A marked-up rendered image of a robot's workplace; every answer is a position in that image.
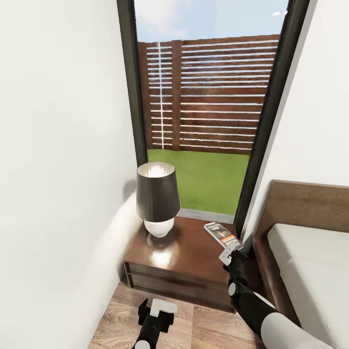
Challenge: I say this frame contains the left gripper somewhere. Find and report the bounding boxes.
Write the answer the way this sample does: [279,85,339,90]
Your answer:
[138,299,174,337]

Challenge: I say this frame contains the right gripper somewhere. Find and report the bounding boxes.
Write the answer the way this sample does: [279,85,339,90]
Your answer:
[223,250,248,273]

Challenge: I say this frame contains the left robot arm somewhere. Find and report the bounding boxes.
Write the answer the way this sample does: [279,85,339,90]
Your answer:
[133,299,177,349]

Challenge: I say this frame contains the hardback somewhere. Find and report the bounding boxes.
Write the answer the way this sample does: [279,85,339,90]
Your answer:
[204,222,245,251]

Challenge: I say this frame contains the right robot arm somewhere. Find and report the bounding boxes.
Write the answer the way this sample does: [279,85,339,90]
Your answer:
[219,242,333,349]

